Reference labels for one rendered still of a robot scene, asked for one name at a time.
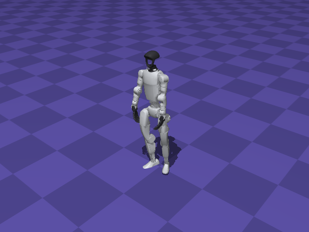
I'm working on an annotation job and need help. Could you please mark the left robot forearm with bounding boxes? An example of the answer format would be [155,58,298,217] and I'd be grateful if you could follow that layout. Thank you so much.
[159,96,167,120]

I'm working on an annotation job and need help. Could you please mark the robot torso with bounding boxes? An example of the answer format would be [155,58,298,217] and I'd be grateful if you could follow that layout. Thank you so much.
[142,67,164,118]

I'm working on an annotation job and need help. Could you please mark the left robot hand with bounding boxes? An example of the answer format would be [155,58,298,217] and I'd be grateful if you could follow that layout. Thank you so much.
[154,116,165,130]

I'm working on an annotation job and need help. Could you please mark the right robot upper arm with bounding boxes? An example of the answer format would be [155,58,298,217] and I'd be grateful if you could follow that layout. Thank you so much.
[133,70,144,94]

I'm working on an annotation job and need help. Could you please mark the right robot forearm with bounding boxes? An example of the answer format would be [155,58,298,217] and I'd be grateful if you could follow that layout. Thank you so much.
[132,92,140,109]

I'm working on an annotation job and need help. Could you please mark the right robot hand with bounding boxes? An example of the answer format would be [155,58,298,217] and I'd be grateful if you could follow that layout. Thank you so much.
[132,106,139,123]

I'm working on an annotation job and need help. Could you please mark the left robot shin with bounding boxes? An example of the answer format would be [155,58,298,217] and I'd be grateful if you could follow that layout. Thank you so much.
[162,139,169,164]

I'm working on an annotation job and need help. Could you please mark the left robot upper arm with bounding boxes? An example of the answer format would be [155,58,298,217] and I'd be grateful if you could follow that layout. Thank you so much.
[157,73,169,102]

